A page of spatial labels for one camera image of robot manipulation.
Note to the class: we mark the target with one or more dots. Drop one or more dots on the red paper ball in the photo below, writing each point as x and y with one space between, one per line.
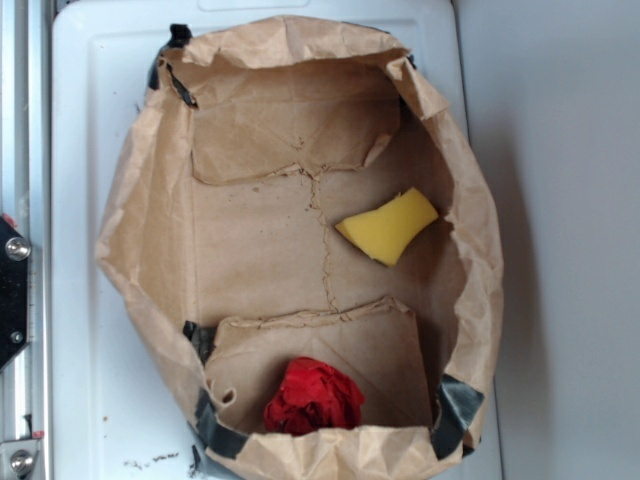
313 395

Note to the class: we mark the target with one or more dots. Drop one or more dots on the yellow sponge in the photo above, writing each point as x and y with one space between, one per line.
384 233

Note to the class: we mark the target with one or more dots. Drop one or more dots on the brown paper bag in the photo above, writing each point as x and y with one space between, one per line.
238 130

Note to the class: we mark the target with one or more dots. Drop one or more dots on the black mounting bracket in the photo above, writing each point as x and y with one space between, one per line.
14 291

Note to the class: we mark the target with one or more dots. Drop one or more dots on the aluminium frame rail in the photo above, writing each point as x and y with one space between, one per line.
26 28

